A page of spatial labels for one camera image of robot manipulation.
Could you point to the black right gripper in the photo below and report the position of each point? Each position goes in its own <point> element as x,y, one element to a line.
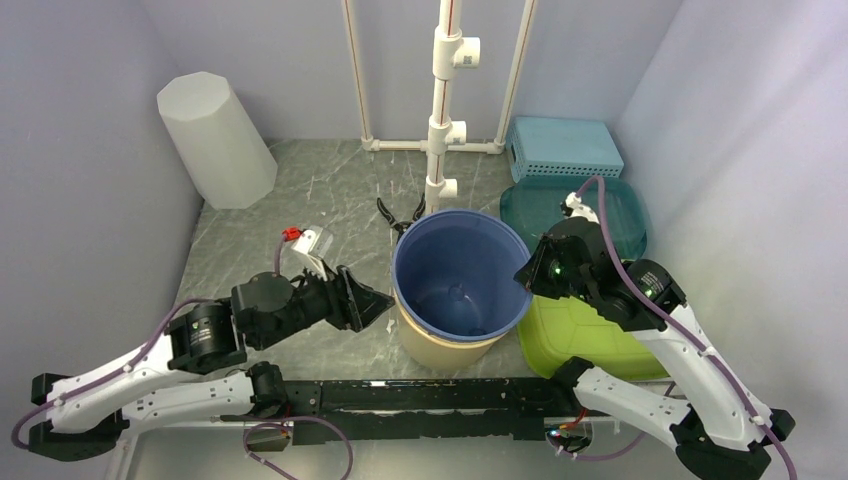
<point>531,274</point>

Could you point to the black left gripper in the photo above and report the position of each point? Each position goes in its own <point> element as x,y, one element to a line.
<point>354,304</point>

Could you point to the lime green plastic tub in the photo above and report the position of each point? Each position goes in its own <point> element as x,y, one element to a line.
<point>553,331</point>

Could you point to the teal translucent plastic tub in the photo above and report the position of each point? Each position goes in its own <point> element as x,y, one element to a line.
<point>533,205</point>

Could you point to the blue bucket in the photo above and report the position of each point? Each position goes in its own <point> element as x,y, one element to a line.
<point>453,272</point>

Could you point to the beige plastic bucket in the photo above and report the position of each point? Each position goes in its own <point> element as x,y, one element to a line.
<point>436,353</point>

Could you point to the light blue perforated basket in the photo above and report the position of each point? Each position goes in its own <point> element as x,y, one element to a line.
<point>540,146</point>

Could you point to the translucent white faceted bin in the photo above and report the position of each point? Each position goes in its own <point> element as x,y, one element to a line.
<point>228,161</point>

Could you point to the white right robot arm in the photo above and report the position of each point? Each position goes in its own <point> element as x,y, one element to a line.
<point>719,429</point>

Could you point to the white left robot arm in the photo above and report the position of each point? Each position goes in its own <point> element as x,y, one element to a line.
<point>194,366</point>

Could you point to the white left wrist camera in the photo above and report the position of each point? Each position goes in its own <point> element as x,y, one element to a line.
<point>310,246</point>

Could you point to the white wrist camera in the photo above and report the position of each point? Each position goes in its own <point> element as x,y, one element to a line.
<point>310,246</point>
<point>573,207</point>

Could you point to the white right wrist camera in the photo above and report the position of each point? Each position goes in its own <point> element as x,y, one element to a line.
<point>573,207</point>

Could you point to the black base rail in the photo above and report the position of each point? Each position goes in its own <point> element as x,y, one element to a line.
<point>521,408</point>

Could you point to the white PVC pipe frame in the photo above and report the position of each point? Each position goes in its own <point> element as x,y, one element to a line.
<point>452,52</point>

